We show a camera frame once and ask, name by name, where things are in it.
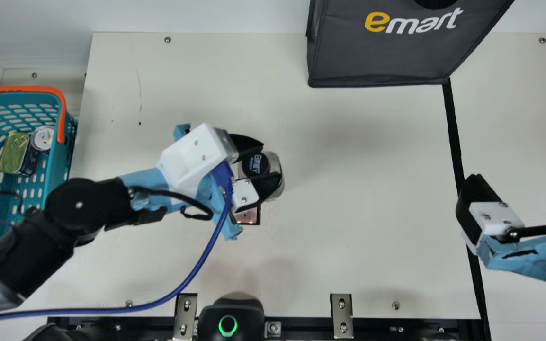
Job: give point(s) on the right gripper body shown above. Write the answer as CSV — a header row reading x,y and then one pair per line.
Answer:
x,y
528,253

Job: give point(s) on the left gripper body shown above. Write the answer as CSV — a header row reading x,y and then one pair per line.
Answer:
x,y
145,187

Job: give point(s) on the dark coffee bottle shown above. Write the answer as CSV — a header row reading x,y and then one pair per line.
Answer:
x,y
257,164

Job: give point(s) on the black strip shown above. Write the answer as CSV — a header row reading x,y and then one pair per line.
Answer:
x,y
453,142

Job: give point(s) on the can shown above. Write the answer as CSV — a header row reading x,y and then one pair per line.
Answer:
x,y
43,138

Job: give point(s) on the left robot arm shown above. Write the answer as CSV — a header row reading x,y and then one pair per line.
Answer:
x,y
26,246

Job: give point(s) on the rectangular tin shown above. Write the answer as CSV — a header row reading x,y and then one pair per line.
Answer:
x,y
13,152

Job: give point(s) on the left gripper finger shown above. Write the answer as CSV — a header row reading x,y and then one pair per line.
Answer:
x,y
245,195
246,143

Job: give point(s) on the black device with green light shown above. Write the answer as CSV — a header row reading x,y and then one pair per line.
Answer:
x,y
230,315

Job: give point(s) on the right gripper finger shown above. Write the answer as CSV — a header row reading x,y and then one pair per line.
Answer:
x,y
478,199

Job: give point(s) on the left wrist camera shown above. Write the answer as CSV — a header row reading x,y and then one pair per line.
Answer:
x,y
190,158

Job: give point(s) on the dark grey bag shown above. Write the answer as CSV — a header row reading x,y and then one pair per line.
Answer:
x,y
386,52

